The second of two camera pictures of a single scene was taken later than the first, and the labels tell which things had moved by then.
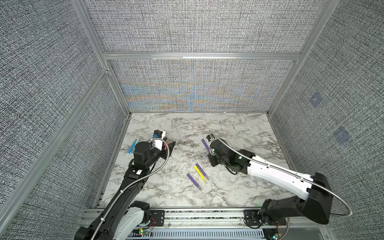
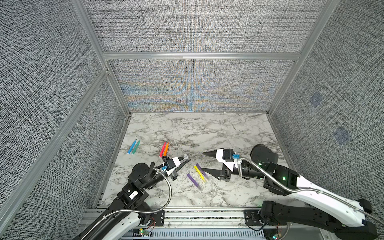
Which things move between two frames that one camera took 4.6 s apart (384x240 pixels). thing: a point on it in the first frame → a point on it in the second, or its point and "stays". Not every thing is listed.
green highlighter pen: x=134 y=148 stays
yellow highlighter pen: x=200 y=173 stays
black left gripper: x=165 y=153 → x=173 y=174
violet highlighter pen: x=201 y=169 stays
